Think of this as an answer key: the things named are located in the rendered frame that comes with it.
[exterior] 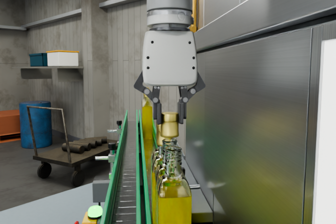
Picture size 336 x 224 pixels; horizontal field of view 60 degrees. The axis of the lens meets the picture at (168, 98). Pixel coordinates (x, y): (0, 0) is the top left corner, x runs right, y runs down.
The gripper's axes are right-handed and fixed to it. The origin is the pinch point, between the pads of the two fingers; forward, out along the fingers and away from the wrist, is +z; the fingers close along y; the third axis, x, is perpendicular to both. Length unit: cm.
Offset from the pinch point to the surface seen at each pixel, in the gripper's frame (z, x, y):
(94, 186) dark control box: 37, -58, 22
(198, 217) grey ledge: 32.8, -21.4, -10.7
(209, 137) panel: 8.8, -15.6, -11.9
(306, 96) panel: -5.3, 25.3, -11.5
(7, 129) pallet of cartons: 110, -546, 256
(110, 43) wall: -49, -427, 43
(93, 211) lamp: 34, -32, 19
